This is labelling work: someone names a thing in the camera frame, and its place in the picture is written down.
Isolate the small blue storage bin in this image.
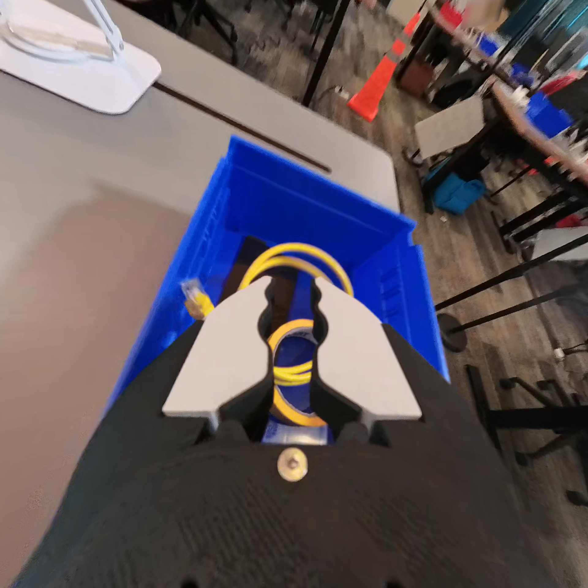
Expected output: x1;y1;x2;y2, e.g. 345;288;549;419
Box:
525;91;573;139

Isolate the grey panel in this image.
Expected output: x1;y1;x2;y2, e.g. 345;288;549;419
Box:
413;94;486;160

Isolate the white document stand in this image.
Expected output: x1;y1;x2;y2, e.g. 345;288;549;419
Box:
0;0;162;115

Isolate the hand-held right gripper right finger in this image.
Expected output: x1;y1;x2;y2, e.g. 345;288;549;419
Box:
310;277;423;435

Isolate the yellow ethernet cable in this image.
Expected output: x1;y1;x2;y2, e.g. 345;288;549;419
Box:
180;243;354;386

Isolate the long wooden desk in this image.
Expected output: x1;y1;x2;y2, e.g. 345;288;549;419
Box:
427;0;588;184

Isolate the yellow masking tape roll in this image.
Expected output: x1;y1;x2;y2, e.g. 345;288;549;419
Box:
266;318;329;428

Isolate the teal bag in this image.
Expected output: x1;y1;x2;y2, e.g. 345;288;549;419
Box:
432;172;488;217

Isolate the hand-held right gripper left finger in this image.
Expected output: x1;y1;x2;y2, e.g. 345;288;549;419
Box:
162;276;274;432

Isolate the black floor stand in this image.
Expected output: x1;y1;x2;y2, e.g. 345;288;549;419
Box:
434;232;588;353

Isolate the orange traffic cone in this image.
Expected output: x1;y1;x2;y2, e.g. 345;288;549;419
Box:
348;11;422;123

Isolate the blue bin with marker sticker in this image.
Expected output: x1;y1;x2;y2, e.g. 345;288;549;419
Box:
103;134;451;444

